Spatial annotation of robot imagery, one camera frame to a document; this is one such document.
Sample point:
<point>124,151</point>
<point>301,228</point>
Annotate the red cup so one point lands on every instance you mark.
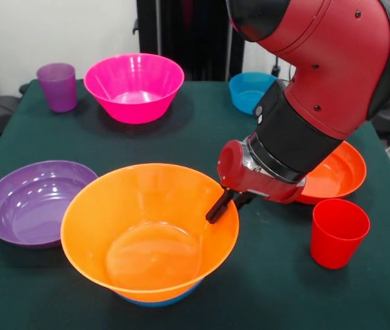
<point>339,237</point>

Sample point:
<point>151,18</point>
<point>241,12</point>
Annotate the small blue bowl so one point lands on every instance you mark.
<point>246,93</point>

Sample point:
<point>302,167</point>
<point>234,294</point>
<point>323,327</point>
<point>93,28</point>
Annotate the purple bowl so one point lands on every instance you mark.
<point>26,206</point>

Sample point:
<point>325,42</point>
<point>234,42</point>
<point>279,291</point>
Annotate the pink bowl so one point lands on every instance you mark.
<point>129,79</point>

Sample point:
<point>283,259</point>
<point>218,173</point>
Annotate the orange bowl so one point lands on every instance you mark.
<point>146,213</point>

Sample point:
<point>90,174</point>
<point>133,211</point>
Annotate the red-orange bowl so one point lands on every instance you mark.
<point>342,175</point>

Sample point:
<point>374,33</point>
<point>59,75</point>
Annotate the dark green tablecloth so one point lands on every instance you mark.
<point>284,292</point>

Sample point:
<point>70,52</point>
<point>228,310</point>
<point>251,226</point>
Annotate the large blue bowl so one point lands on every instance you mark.
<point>160,300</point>

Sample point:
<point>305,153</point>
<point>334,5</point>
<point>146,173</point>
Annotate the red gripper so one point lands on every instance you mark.
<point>249,178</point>

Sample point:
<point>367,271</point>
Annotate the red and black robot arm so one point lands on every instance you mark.
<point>335,68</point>

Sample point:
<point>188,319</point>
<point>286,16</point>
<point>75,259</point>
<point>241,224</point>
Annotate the purple cup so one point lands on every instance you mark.
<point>57,86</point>

